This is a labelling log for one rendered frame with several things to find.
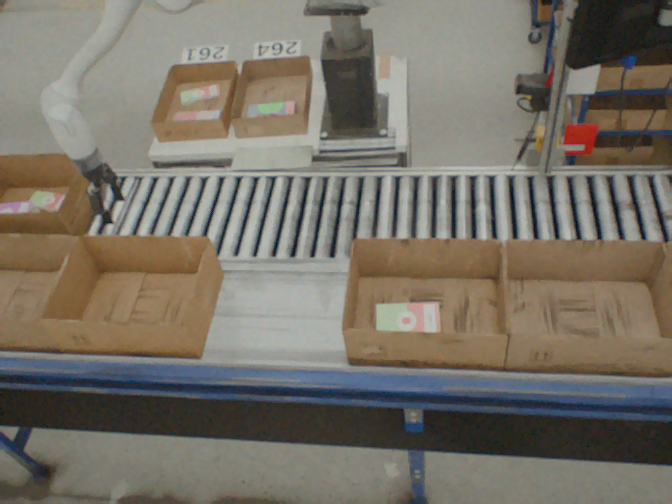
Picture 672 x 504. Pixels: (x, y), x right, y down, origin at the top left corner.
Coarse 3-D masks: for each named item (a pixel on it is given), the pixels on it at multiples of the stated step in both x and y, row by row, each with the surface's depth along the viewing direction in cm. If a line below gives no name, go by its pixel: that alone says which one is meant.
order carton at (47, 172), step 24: (0, 168) 239; (24, 168) 238; (48, 168) 237; (72, 168) 236; (0, 192) 242; (24, 192) 244; (72, 192) 220; (0, 216) 215; (24, 216) 214; (48, 216) 213; (72, 216) 220
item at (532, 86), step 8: (520, 80) 202; (528, 80) 201; (536, 80) 201; (544, 80) 201; (552, 80) 202; (520, 88) 202; (528, 88) 201; (536, 88) 201; (544, 88) 201; (528, 96) 206; (536, 96) 203; (544, 96) 203; (536, 104) 207
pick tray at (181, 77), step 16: (176, 64) 272; (192, 64) 271; (208, 64) 271; (224, 64) 271; (176, 80) 277; (192, 80) 277; (208, 80) 277; (224, 80) 276; (160, 96) 259; (176, 96) 273; (224, 96) 269; (160, 112) 258; (176, 112) 266; (224, 112) 249; (160, 128) 250; (176, 128) 249; (192, 128) 249; (208, 128) 249; (224, 128) 249
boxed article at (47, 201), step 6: (36, 192) 241; (42, 192) 241; (48, 192) 240; (36, 198) 239; (42, 198) 239; (48, 198) 238; (54, 198) 238; (60, 198) 237; (36, 204) 237; (42, 204) 236; (48, 204) 236; (54, 204) 236; (48, 210) 236; (54, 210) 235
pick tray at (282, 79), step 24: (240, 72) 263; (264, 72) 272; (288, 72) 272; (312, 72) 270; (240, 96) 260; (264, 96) 266; (288, 96) 264; (240, 120) 245; (264, 120) 244; (288, 120) 244
